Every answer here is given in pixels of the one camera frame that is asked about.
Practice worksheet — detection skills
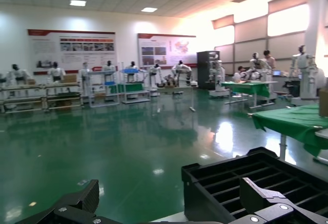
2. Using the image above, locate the wide wall poster board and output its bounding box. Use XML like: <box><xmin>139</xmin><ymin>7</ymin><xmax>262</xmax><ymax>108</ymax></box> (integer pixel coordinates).
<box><xmin>27</xmin><ymin>29</ymin><xmax>116</xmax><ymax>75</ymax></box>

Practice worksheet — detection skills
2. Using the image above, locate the white humanoid robot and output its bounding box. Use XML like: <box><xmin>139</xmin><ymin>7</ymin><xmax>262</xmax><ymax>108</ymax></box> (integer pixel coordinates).
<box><xmin>47</xmin><ymin>61</ymin><xmax>67</xmax><ymax>84</ymax></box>
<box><xmin>77</xmin><ymin>62</ymin><xmax>91</xmax><ymax>101</ymax></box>
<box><xmin>240</xmin><ymin>52</ymin><xmax>273</xmax><ymax>81</ymax></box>
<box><xmin>208</xmin><ymin>51</ymin><xmax>231</xmax><ymax>98</ymax></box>
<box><xmin>148</xmin><ymin>64</ymin><xmax>168</xmax><ymax>93</ymax></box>
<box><xmin>289</xmin><ymin>45</ymin><xmax>326</xmax><ymax>107</ymax></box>
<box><xmin>125</xmin><ymin>61</ymin><xmax>141</xmax><ymax>83</ymax></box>
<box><xmin>171</xmin><ymin>59</ymin><xmax>193</xmax><ymax>88</ymax></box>
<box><xmin>101</xmin><ymin>59</ymin><xmax>118</xmax><ymax>72</ymax></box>
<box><xmin>5</xmin><ymin>64</ymin><xmax>33</xmax><ymax>99</ymax></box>

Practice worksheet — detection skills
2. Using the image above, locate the standing person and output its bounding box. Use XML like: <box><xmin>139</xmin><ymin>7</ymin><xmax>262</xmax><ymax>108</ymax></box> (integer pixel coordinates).
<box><xmin>263</xmin><ymin>50</ymin><xmax>277</xmax><ymax>71</ymax></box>

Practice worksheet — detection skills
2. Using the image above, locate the white shelf cart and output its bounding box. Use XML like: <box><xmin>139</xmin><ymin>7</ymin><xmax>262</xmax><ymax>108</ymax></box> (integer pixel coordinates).
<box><xmin>118</xmin><ymin>67</ymin><xmax>152</xmax><ymax>105</ymax></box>
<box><xmin>88</xmin><ymin>70</ymin><xmax>121</xmax><ymax>108</ymax></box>

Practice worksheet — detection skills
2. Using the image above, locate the table with green cloth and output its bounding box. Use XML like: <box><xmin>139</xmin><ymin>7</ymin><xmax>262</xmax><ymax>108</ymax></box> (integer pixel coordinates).
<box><xmin>252</xmin><ymin>104</ymin><xmax>328</xmax><ymax>162</ymax></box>
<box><xmin>220</xmin><ymin>80</ymin><xmax>279</xmax><ymax>110</ymax></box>

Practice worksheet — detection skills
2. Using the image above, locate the brown cardboard box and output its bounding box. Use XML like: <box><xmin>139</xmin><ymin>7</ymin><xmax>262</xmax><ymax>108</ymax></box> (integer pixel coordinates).
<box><xmin>318</xmin><ymin>88</ymin><xmax>328</xmax><ymax>118</ymax></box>
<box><xmin>62</xmin><ymin>74</ymin><xmax>78</xmax><ymax>84</ymax></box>

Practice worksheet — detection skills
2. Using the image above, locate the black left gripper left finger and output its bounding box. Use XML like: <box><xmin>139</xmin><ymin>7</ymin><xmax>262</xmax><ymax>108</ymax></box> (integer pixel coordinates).
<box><xmin>15</xmin><ymin>179</ymin><xmax>122</xmax><ymax>224</ymax></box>

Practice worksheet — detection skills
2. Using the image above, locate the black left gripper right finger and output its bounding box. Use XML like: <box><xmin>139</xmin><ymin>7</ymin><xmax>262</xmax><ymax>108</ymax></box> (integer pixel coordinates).
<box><xmin>234</xmin><ymin>176</ymin><xmax>328</xmax><ymax>224</ymax></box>

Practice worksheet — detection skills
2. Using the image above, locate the seated person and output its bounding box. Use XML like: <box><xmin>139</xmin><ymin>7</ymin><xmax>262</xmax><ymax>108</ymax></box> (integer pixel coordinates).
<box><xmin>234</xmin><ymin>66</ymin><xmax>249</xmax><ymax>81</ymax></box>

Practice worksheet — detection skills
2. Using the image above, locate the black slotted plastic container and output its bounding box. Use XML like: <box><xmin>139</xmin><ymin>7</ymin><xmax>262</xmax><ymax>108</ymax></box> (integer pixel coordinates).
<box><xmin>181</xmin><ymin>147</ymin><xmax>328</xmax><ymax>224</ymax></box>

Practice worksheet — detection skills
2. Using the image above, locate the long metal workbench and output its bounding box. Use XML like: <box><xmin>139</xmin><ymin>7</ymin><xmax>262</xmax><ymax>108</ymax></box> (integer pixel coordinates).
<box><xmin>0</xmin><ymin>82</ymin><xmax>84</xmax><ymax>114</ymax></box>

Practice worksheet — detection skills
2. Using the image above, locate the wall poster with map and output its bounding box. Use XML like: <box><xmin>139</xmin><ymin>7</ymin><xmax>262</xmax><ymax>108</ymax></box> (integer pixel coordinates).
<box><xmin>137</xmin><ymin>33</ymin><xmax>197</xmax><ymax>69</ymax></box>

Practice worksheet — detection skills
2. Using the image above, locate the black equipment cabinet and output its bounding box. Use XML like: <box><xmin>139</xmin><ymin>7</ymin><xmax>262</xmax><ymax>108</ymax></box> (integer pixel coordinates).
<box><xmin>196</xmin><ymin>50</ymin><xmax>221</xmax><ymax>90</ymax></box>

